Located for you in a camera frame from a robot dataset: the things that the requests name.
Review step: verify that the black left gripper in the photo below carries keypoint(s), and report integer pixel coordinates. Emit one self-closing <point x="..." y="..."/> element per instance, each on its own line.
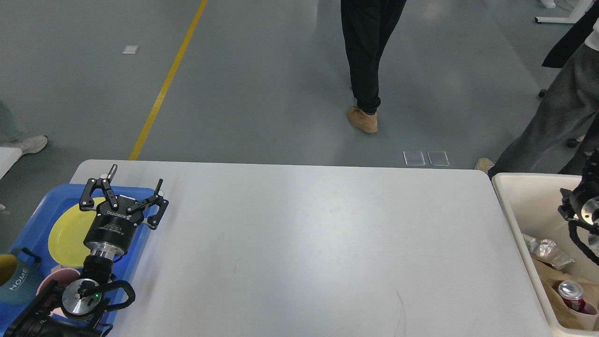
<point x="112" y="227"/>

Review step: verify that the clear floor plate left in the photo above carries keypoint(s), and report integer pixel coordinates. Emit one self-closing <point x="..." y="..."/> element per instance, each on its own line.
<point x="414" y="158"/>

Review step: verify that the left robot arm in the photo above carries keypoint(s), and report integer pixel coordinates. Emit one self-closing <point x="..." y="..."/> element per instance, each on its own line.
<point x="86" y="300"/>

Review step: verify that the person with white sneaker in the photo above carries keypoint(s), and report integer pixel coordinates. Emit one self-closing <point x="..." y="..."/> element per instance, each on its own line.
<point x="12" y="134"/>

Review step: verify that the clear floor plate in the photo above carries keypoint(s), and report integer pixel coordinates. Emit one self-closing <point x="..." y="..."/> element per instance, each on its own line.
<point x="414" y="158"/>
<point x="438" y="158"/>

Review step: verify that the white paper cup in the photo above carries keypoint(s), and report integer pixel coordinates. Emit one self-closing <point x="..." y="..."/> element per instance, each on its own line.
<point x="587" y="318"/>

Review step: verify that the brown paper bag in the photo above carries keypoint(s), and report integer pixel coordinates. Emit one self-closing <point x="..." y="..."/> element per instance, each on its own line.
<point x="546" y="279"/>

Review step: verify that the white side table corner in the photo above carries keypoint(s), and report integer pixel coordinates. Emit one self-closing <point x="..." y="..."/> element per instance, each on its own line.
<point x="8" y="157"/>

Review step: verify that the clear floor plate right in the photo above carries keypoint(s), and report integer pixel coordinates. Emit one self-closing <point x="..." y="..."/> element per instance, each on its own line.
<point x="438" y="158"/>

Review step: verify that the yellow plastic plate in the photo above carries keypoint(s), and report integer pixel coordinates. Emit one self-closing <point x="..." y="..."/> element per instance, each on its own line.
<point x="73" y="226"/>

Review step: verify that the cream plastic bin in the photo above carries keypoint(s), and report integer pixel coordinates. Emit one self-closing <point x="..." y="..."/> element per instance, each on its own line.
<point x="530" y="203"/>

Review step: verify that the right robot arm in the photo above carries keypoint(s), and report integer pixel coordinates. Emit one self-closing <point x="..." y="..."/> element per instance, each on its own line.
<point x="579" y="207"/>

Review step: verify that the white furniture base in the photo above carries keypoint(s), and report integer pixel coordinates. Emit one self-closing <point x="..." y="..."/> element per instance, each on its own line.
<point x="567" y="11"/>

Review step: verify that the teal green mug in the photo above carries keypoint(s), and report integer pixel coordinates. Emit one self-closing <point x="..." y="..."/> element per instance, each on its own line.
<point x="19" y="281"/>

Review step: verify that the blue plastic tray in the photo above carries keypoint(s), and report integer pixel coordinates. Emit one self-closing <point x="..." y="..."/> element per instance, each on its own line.
<point x="35" y="235"/>

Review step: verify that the silver foil bag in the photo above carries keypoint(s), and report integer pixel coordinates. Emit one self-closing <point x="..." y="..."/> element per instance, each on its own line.
<point x="547" y="251"/>

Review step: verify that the person in black clothes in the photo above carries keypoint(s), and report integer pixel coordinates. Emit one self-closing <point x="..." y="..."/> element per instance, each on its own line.
<point x="367" y="26"/>

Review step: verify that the red wrapper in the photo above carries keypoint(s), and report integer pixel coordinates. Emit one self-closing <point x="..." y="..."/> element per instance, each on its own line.
<point x="572" y="295"/>

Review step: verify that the person in grey trousers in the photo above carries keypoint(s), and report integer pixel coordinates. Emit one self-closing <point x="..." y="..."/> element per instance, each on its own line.
<point x="571" y="100"/>

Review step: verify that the pink mug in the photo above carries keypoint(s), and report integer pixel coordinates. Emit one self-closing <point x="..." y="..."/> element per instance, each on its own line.
<point x="64" y="276"/>

